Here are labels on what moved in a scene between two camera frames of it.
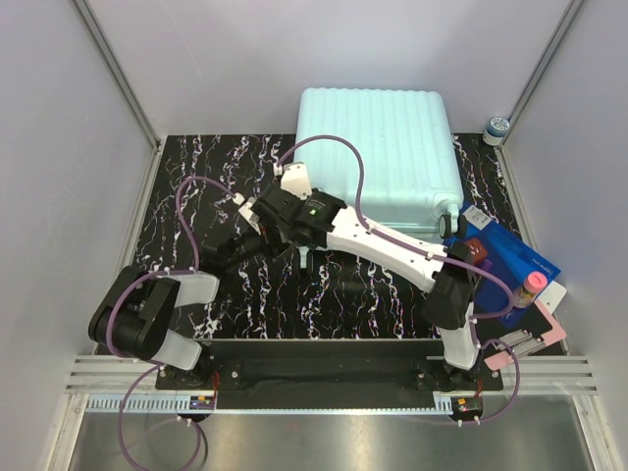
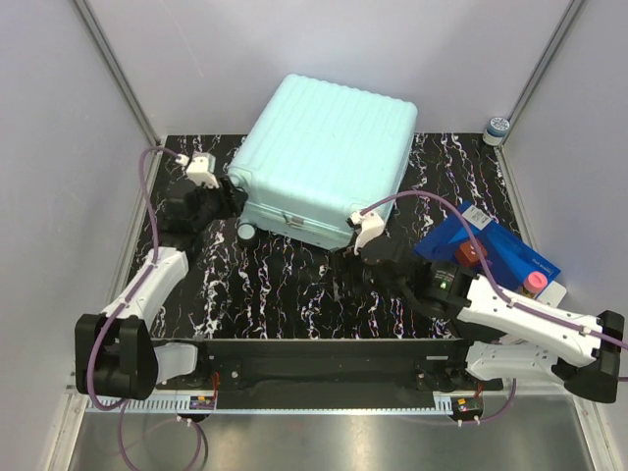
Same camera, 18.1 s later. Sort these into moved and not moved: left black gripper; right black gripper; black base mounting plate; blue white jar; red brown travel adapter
Moved: left black gripper; right black gripper
Not moved: red brown travel adapter; blue white jar; black base mounting plate
